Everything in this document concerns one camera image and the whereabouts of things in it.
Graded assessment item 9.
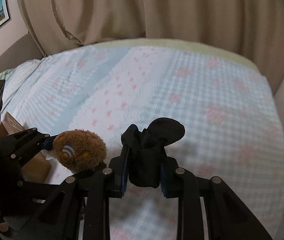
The person's left hand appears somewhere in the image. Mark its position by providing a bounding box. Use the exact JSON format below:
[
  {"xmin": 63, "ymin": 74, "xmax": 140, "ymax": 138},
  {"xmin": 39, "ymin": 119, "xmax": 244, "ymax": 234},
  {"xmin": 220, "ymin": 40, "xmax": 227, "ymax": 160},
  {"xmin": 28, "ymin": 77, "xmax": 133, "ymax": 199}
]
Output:
[{"xmin": 0, "ymin": 223, "xmax": 9, "ymax": 232}]

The beige curtain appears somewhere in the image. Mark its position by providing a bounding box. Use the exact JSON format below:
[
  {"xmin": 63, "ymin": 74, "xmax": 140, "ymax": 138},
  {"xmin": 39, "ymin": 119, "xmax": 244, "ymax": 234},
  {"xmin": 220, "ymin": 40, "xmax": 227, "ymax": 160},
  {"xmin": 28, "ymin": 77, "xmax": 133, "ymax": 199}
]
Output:
[{"xmin": 17, "ymin": 0, "xmax": 284, "ymax": 91}]

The grey sofa backrest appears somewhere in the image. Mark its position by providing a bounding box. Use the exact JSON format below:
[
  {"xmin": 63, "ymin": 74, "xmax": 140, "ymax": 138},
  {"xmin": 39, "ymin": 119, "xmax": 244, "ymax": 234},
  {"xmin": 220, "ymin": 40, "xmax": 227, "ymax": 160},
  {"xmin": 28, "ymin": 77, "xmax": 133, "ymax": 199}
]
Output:
[{"xmin": 0, "ymin": 33, "xmax": 43, "ymax": 73}]

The green crumpled cloth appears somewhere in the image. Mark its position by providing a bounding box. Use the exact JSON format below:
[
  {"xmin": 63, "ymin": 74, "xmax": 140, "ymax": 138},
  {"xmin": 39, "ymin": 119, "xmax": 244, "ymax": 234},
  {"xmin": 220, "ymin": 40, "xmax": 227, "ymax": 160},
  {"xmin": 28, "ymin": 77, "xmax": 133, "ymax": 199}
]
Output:
[{"xmin": 0, "ymin": 69, "xmax": 13, "ymax": 80}]

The cardboard box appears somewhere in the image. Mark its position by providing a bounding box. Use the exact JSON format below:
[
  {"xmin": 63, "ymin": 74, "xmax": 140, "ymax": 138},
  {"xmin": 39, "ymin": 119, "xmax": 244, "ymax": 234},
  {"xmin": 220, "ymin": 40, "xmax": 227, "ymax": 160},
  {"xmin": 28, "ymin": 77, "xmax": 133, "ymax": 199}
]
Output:
[{"xmin": 0, "ymin": 112, "xmax": 53, "ymax": 183}]

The black cloth piece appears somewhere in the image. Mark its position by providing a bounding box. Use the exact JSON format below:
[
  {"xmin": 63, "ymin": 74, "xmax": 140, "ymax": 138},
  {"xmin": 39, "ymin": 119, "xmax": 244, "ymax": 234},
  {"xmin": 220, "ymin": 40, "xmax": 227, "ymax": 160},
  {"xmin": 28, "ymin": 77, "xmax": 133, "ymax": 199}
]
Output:
[{"xmin": 121, "ymin": 118, "xmax": 185, "ymax": 189}]

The light blue checkered blanket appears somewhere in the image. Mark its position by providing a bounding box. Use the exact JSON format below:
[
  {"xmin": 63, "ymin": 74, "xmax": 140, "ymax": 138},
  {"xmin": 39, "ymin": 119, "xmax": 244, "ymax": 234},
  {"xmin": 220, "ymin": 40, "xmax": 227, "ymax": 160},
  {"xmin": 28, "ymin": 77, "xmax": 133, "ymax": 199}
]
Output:
[{"xmin": 2, "ymin": 46, "xmax": 284, "ymax": 237}]

